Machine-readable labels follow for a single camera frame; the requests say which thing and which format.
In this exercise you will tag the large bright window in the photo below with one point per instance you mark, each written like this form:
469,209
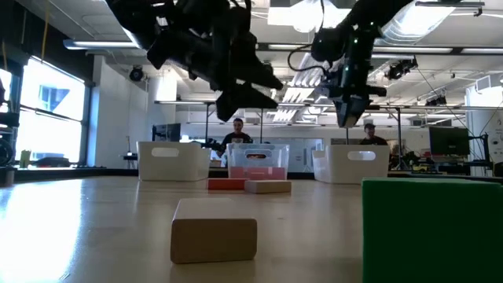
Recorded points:
51,133

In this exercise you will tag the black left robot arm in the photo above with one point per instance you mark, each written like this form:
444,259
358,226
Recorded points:
165,15

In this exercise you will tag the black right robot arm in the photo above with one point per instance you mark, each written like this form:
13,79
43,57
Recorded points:
373,15

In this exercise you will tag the small green wooden cube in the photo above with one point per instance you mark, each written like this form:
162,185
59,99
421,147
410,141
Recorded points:
432,236

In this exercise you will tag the black background station frame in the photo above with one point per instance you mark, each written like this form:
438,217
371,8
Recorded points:
207,122
399,133

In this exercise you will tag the clear plastic bin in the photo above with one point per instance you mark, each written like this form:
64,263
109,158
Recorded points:
236,157

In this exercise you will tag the black computer monitor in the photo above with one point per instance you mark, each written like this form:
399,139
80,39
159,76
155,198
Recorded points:
449,140
169,133

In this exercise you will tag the silver ventilation duct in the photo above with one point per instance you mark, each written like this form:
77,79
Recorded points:
416,19

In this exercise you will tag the red wooden block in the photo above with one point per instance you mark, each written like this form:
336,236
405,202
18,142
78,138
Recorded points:
257,175
226,184

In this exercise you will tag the white plastic bin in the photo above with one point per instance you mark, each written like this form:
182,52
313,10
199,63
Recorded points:
173,169
353,173

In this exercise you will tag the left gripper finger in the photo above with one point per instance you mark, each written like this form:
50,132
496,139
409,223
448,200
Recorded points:
253,72
239,100

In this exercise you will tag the long ceiling light bar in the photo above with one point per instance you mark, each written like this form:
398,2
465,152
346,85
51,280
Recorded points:
177,102
102,44

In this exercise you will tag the black aluminium table frame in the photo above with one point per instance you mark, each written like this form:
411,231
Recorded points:
78,175

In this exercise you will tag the small red wooden cube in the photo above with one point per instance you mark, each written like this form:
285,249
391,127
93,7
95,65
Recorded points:
239,173

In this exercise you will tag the green cup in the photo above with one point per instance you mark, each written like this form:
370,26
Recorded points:
25,159

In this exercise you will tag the black round ceiling speaker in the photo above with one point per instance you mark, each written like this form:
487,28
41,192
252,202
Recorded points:
136,73

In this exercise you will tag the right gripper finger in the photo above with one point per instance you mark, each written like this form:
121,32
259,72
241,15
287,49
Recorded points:
351,114

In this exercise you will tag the natural wooden block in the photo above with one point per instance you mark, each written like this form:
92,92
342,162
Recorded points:
268,187
214,236

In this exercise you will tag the background black robot arm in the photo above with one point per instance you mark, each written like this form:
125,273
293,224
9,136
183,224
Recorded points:
214,147

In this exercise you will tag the person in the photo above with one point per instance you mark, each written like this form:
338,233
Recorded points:
236,138
371,139

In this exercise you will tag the black ceiling spotlights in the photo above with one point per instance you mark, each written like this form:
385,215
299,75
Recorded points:
401,68
436,100

